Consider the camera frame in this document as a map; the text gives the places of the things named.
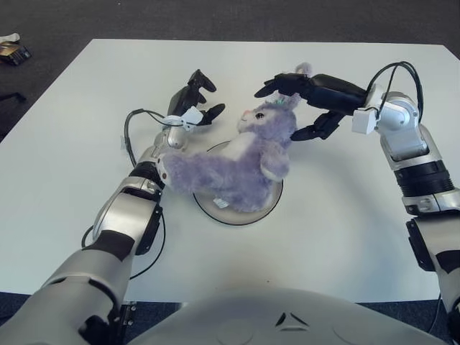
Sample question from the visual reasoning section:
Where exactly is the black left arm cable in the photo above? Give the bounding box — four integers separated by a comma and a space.
80, 107, 188, 280

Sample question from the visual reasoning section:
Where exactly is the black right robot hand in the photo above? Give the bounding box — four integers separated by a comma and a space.
254, 73, 368, 142

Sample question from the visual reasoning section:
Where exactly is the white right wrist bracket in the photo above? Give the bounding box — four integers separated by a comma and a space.
351, 107, 380, 135

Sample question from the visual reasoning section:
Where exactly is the grey robot torso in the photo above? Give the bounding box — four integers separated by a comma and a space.
132, 287, 454, 345

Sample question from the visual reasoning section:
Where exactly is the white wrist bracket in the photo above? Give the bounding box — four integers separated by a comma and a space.
351, 107, 380, 135
164, 106, 203, 132

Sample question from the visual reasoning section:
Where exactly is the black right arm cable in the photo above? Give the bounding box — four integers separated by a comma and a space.
365, 61, 423, 119

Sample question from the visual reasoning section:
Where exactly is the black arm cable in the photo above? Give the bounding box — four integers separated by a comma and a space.
80, 107, 188, 280
365, 61, 423, 119

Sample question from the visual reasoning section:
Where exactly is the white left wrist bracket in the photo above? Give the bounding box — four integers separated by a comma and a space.
164, 106, 203, 132

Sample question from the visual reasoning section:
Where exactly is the dark cardboard box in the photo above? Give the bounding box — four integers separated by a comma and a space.
0, 42, 32, 66

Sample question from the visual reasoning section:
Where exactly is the white plate with black rim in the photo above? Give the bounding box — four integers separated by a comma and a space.
193, 140, 285, 226

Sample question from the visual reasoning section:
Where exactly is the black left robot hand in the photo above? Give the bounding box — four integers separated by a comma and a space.
167, 69, 226, 127

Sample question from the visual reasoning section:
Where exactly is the purple plush bunny doll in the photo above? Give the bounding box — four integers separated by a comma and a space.
157, 63, 313, 213

